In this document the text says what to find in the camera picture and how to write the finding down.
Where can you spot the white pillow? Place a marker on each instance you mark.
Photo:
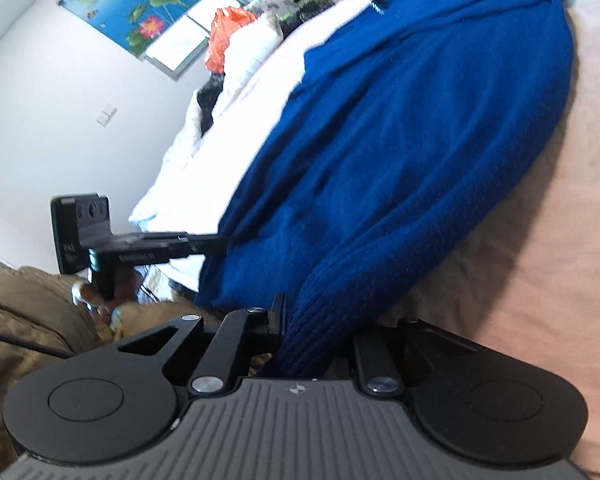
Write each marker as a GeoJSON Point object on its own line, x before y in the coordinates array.
{"type": "Point", "coordinates": [245, 65]}

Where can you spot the white wall switch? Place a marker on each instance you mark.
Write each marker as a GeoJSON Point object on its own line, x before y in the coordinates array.
{"type": "Point", "coordinates": [106, 114]}

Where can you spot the person's left hand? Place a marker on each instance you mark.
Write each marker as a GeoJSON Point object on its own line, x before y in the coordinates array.
{"type": "Point", "coordinates": [130, 290]}

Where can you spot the window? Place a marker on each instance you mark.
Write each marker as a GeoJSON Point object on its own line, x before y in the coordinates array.
{"type": "Point", "coordinates": [190, 35]}

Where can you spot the dark leopard print cloth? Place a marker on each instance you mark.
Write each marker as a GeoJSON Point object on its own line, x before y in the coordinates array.
{"type": "Point", "coordinates": [300, 17]}

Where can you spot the floral pillow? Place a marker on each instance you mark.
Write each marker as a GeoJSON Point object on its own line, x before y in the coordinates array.
{"type": "Point", "coordinates": [265, 4]}

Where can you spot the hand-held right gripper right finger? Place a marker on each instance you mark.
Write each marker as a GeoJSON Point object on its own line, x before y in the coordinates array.
{"type": "Point", "coordinates": [370, 360]}

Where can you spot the dark patterned cloth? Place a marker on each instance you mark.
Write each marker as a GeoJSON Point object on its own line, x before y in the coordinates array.
{"type": "Point", "coordinates": [211, 105]}

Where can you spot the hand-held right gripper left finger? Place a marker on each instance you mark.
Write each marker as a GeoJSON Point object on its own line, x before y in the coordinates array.
{"type": "Point", "coordinates": [277, 317]}

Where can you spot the bed with pink bedspread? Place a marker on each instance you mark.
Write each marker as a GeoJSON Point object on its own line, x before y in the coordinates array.
{"type": "Point", "coordinates": [530, 260]}

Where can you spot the green item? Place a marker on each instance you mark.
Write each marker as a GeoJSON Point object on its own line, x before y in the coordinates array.
{"type": "Point", "coordinates": [305, 2]}

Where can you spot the person's khaki clothing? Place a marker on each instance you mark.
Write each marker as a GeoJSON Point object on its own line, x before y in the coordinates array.
{"type": "Point", "coordinates": [20, 300]}

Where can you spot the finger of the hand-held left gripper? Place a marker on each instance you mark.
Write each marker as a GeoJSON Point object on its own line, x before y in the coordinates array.
{"type": "Point", "coordinates": [200, 240]}
{"type": "Point", "coordinates": [195, 252]}

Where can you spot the orange plastic bag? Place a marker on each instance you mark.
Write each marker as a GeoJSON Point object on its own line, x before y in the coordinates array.
{"type": "Point", "coordinates": [225, 35]}

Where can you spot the blue beaded sweater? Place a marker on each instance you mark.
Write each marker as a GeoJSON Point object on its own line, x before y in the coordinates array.
{"type": "Point", "coordinates": [405, 150]}

